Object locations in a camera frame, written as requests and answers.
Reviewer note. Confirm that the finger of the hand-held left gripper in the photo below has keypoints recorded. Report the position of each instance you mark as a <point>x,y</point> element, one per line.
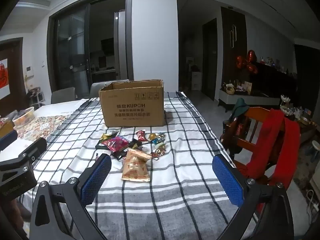
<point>35,148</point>
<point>8,138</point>

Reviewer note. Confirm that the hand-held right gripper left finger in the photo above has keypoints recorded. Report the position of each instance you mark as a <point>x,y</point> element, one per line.
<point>96,177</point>

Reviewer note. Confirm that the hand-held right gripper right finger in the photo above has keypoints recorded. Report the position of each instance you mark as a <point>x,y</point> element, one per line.
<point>227,182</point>

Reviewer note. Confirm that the red snack packet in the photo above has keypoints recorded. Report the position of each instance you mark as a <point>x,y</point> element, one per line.
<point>116,142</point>

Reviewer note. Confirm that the tan snack packet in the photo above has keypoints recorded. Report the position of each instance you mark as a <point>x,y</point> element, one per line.
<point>136,166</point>

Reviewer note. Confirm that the red candy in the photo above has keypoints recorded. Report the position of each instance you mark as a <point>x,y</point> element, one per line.
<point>141,135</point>

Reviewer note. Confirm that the dark multicolour candy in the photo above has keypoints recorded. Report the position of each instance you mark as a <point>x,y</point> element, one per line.
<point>157,153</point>

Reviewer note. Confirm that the pale green candy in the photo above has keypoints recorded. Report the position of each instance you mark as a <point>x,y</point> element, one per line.
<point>161,146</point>

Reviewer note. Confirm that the brown cardboard box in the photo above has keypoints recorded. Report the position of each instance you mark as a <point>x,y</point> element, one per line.
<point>132,105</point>

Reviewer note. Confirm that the clear plastic container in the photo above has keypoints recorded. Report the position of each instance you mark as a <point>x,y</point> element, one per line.
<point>23,117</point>

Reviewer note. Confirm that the black snack packet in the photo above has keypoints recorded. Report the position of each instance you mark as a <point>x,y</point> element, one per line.
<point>122,153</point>

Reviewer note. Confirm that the green snack packet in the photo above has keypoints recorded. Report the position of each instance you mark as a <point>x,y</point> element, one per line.
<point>106,136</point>

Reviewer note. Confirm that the white trolley rack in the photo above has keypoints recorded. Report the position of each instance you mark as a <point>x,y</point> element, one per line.
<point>36,98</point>

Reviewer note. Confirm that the black white plaid tablecloth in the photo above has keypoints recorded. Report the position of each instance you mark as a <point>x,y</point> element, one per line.
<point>187,155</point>

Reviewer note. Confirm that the grey dining chair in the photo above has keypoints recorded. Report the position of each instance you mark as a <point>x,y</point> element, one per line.
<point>62,95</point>
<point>100,87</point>

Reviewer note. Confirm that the brown wooden chair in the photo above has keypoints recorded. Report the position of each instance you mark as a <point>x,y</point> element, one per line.
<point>252,127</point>

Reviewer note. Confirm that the red paper decoration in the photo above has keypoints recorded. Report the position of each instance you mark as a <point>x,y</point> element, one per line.
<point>3,73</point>

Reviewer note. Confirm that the orange jelly cup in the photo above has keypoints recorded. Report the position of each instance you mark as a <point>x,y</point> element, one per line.
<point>151,137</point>

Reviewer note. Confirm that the blue wrapped candy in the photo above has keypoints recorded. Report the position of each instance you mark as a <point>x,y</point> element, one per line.
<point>155,141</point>

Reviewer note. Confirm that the dark wooden door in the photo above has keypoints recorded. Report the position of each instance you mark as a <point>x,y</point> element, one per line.
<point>13,67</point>

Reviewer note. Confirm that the gold candy with blue ends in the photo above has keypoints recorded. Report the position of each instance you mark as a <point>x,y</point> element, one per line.
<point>161,136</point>

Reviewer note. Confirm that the green cloth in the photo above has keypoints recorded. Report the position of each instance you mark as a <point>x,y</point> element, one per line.
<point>241,106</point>

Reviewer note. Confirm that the white low cabinet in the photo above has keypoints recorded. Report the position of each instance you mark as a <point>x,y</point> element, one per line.
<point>250,98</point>

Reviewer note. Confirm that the dark sliding glass door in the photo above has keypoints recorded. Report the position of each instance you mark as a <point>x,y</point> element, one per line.
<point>72,55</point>

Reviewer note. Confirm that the white drawer cabinet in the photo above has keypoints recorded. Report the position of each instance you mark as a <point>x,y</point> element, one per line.
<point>196,81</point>

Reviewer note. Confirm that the tall dark cabinet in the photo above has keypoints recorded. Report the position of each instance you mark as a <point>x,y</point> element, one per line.
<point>233,62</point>

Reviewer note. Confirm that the red foil balloons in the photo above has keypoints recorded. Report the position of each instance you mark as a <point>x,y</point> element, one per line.
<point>248,62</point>

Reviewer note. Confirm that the white wall intercom panel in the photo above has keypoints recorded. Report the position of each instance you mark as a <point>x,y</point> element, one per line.
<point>30,71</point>

